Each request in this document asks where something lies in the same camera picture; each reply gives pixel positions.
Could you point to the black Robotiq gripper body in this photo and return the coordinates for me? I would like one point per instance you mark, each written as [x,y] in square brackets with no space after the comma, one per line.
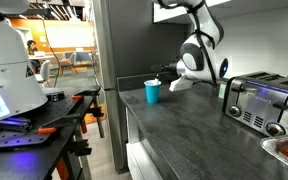
[171,68]

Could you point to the blue plastic cup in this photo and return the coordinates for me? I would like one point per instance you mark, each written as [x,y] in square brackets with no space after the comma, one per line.
[152,93]

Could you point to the grey steel refrigerator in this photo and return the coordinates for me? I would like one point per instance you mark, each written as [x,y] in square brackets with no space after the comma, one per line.
[130,43]

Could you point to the grey sofa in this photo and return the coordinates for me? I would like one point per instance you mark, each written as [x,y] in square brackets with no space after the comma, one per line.
[84,57]

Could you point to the orange black bar clamp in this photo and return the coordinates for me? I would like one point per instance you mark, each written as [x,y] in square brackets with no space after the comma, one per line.
[55,126]
[90,100]

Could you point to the wooden grey lounge chair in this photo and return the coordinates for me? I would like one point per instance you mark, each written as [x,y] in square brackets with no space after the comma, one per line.
[69,61]

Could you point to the white base cabinet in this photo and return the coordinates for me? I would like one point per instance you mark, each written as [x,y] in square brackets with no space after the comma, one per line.
[140,160]

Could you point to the chrome and black toaster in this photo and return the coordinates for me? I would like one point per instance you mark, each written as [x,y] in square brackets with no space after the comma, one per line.
[260,100]

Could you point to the small black table device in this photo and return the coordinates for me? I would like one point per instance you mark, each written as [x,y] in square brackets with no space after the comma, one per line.
[54,96]

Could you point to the grey office chair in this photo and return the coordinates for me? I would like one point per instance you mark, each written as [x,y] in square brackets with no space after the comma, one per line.
[44,71]

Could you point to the open laptop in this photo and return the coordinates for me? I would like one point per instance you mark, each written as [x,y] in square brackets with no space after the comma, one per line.
[39,54]

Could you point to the seated person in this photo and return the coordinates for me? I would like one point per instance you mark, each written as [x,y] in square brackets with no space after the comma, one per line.
[32,53]

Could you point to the aluminium foil tray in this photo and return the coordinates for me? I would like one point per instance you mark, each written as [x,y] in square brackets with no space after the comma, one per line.
[284,160]

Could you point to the black perforated robot table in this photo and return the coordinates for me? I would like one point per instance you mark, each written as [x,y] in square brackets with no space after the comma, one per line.
[24,160]

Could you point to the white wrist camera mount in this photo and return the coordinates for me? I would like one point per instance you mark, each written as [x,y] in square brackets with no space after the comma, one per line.
[181,84]

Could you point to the black aluminium rail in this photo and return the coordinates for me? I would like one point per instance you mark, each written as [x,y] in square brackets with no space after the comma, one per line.
[10,124]

